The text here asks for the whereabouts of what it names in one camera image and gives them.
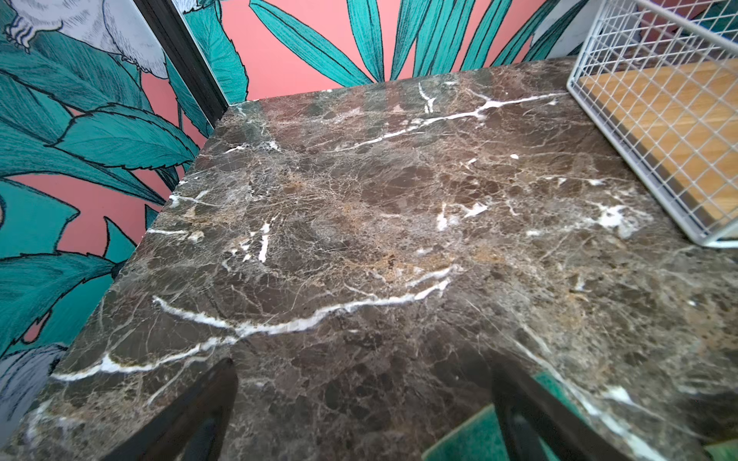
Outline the dark green sponge beside orange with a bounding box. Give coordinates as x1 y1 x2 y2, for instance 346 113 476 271
421 373 580 461

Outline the white wire wooden shelf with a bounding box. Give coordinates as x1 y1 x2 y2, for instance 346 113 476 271
567 1 737 249

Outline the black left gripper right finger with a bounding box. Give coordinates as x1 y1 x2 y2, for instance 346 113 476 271
491 359 628 460

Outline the black frame post left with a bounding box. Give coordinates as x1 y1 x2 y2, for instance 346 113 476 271
134 0 229 126

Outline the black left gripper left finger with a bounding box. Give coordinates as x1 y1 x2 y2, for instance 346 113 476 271
105 357 238 460

